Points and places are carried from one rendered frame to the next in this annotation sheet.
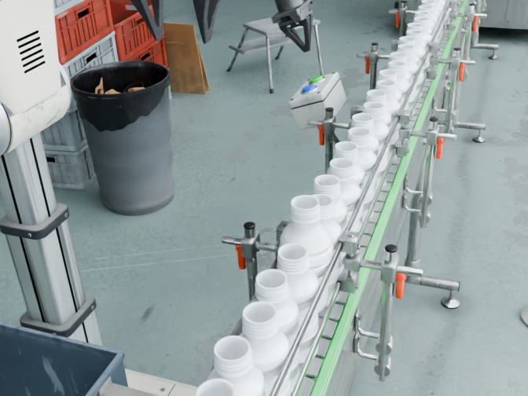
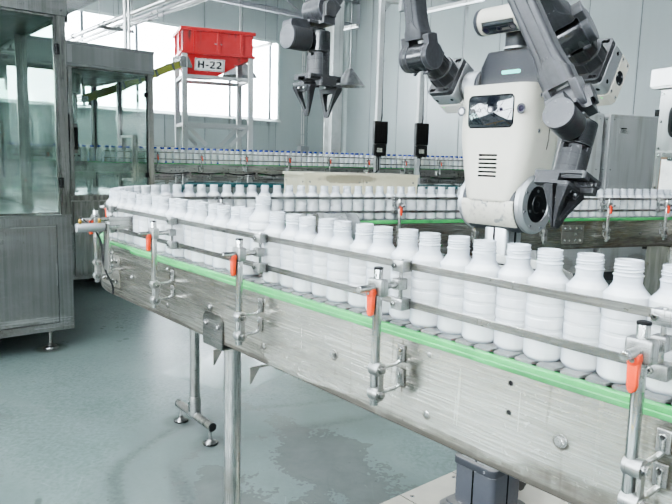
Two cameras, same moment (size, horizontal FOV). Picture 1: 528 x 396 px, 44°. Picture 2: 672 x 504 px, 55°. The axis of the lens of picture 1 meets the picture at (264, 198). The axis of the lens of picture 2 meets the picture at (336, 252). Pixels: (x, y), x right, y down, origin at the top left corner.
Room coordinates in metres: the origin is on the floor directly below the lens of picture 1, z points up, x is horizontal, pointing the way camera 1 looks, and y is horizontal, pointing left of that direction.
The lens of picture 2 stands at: (1.59, -1.32, 1.29)
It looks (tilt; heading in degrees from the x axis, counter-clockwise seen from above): 8 degrees down; 119
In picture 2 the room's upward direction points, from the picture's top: 1 degrees clockwise
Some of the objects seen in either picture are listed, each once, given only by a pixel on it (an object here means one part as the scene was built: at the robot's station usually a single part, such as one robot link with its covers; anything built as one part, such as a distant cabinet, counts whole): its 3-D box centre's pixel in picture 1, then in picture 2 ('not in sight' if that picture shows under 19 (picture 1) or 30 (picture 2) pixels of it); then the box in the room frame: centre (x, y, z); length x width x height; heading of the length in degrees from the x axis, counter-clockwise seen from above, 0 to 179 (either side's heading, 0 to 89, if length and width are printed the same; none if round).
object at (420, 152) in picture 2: not in sight; (419, 141); (-1.33, 6.09, 1.55); 0.17 x 0.15 x 0.42; 51
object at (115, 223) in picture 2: not in sight; (109, 256); (-0.05, 0.15, 0.96); 0.23 x 0.10 x 0.27; 69
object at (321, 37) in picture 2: not in sight; (316, 42); (0.76, 0.08, 1.57); 0.07 x 0.06 x 0.07; 70
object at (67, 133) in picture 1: (67, 106); not in sight; (3.28, 1.03, 0.33); 0.61 x 0.41 x 0.22; 165
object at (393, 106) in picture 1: (383, 121); (428, 279); (1.20, -0.25, 1.08); 0.06 x 0.06 x 0.17
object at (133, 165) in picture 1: (130, 140); not in sight; (2.84, 0.63, 0.32); 0.45 x 0.45 x 0.64
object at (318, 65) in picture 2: not in sight; (318, 68); (0.76, 0.09, 1.51); 0.10 x 0.07 x 0.07; 69
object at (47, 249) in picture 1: (53, 291); not in sight; (1.14, 0.47, 0.74); 0.11 x 0.11 x 0.40; 69
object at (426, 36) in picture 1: (419, 50); not in sight; (1.64, -0.42, 1.08); 0.06 x 0.06 x 0.17
